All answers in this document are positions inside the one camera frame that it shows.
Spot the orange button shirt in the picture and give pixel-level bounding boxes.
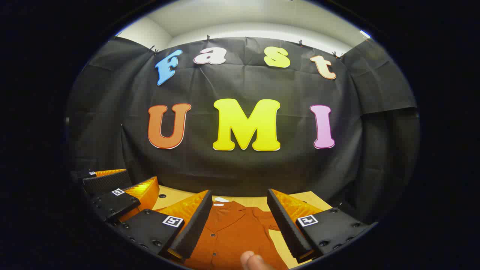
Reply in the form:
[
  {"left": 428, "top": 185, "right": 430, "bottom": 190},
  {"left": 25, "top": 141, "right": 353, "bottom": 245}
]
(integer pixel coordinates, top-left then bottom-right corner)
[{"left": 183, "top": 201, "right": 290, "bottom": 270}]

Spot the black backdrop cloth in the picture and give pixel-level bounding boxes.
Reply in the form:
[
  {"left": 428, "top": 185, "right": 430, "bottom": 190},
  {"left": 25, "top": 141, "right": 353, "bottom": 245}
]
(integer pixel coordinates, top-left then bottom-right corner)
[{"left": 66, "top": 36, "right": 420, "bottom": 225}]

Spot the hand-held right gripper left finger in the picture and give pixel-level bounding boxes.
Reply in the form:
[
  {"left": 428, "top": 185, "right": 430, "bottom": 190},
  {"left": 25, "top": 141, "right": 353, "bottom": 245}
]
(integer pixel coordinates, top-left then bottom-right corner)
[{"left": 116, "top": 189, "right": 213, "bottom": 263}]

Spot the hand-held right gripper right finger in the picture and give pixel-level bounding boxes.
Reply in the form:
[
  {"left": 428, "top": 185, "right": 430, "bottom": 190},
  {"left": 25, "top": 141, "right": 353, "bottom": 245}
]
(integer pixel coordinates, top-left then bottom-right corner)
[{"left": 267, "top": 189, "right": 372, "bottom": 264}]

